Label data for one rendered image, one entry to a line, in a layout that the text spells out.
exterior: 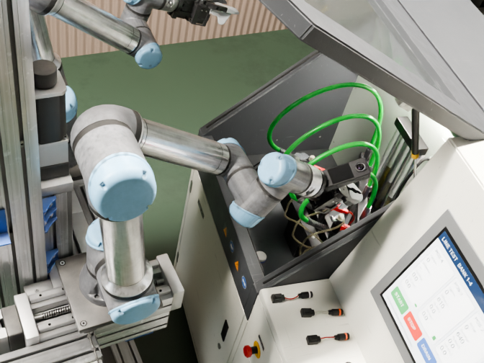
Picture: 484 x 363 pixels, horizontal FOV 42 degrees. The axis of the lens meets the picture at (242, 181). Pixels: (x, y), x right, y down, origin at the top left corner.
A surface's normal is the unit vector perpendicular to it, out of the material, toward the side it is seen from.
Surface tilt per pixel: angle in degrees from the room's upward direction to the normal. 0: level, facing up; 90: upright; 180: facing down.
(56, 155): 90
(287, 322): 0
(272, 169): 57
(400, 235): 76
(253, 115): 90
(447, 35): 0
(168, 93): 0
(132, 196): 82
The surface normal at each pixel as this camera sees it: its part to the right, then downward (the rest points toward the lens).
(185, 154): 0.61, 0.44
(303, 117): 0.29, 0.74
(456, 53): 0.18, -0.67
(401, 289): -0.87, -0.07
